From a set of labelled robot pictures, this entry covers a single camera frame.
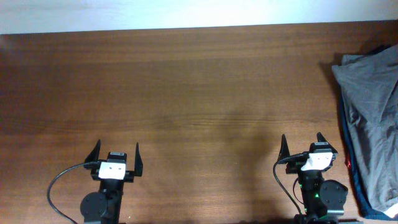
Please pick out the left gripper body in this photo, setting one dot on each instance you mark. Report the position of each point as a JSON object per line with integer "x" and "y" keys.
{"x": 129, "y": 177}

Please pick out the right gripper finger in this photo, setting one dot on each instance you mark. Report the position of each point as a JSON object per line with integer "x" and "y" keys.
{"x": 320, "y": 137}
{"x": 284, "y": 149}

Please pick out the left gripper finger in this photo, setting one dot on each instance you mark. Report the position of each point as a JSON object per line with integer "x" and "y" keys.
{"x": 138, "y": 164}
{"x": 94, "y": 154}

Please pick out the grey shorts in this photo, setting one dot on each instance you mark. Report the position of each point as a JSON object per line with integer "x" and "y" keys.
{"x": 369, "y": 89}

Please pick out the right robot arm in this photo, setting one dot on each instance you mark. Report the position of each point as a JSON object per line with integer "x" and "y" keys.
{"x": 323, "y": 200}

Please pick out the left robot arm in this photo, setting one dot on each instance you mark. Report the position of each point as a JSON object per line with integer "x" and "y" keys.
{"x": 104, "y": 205}

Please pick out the dark blue folded garment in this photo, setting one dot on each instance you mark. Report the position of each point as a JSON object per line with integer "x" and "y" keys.
{"x": 364, "y": 206}

